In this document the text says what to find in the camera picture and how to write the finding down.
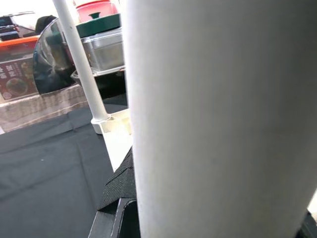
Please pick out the clear plastic storage box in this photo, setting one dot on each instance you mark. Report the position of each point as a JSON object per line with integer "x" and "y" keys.
{"x": 106, "y": 52}

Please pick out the black wok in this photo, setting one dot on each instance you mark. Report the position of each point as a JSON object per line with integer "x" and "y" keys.
{"x": 111, "y": 84}

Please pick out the black plastic bag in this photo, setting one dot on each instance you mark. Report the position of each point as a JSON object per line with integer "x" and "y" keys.
{"x": 49, "y": 64}

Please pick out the pink plastic container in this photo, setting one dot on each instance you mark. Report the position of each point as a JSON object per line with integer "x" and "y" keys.
{"x": 94, "y": 7}

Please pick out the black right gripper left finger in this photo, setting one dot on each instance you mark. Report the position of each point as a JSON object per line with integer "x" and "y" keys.
{"x": 119, "y": 193}

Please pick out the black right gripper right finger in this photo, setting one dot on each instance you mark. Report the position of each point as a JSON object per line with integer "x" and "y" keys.
{"x": 309, "y": 228}

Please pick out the dark green round lid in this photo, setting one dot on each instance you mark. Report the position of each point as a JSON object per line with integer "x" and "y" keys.
{"x": 99, "y": 24}

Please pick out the white plastic table leg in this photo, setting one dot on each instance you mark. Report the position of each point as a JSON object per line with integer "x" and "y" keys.
{"x": 81, "y": 64}
{"x": 210, "y": 111}

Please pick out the white plastic children table top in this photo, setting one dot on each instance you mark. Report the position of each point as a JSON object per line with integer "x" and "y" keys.
{"x": 116, "y": 138}

